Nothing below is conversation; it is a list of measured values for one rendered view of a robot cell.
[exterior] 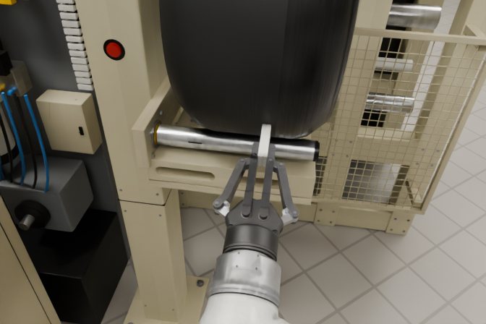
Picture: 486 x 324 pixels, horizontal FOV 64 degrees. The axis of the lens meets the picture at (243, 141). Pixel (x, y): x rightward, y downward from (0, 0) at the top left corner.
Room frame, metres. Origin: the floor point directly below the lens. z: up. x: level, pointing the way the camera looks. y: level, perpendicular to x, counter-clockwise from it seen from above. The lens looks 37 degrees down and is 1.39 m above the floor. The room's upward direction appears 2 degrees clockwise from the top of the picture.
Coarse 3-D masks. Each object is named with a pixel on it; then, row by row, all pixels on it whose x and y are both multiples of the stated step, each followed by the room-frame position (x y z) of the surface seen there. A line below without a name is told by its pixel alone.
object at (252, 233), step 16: (240, 208) 0.39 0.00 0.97; (256, 208) 0.40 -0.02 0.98; (272, 208) 0.40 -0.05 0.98; (240, 224) 0.35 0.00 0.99; (256, 224) 0.37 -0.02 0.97; (272, 224) 0.37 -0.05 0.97; (240, 240) 0.33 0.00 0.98; (256, 240) 0.33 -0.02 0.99; (272, 240) 0.34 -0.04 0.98; (272, 256) 0.32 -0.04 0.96
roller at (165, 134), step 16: (160, 128) 0.66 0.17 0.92; (176, 128) 0.67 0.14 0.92; (192, 128) 0.67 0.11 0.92; (160, 144) 0.65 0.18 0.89; (176, 144) 0.65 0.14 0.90; (192, 144) 0.64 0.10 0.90; (208, 144) 0.64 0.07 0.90; (224, 144) 0.64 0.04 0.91; (240, 144) 0.63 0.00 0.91; (288, 144) 0.63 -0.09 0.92; (304, 144) 0.63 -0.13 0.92; (304, 160) 0.62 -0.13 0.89
